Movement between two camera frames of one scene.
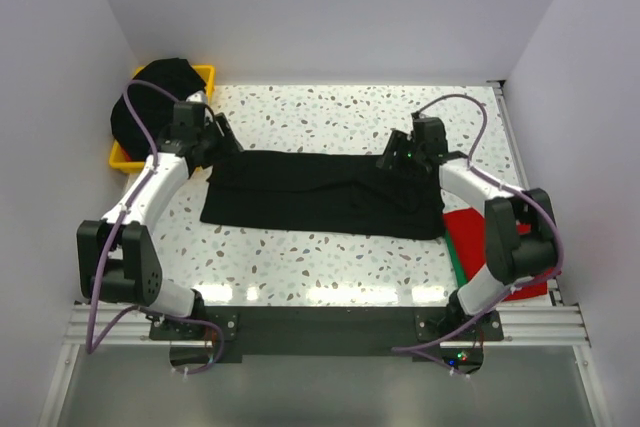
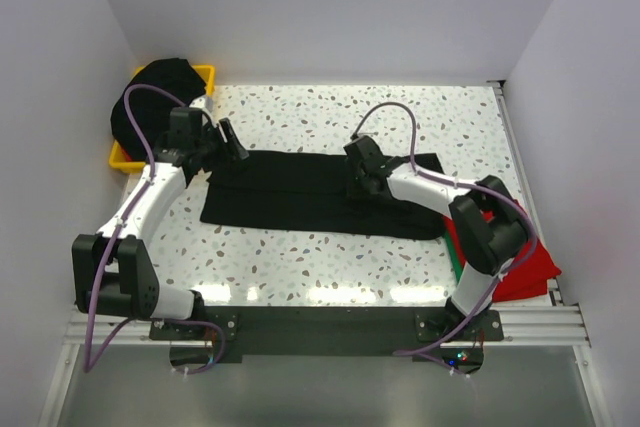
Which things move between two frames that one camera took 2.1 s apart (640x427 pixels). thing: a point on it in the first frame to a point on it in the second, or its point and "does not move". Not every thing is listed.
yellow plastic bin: (122, 161) does not move
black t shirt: (324, 193) does not move
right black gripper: (393, 150) to (364, 185)
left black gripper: (220, 136) does not move
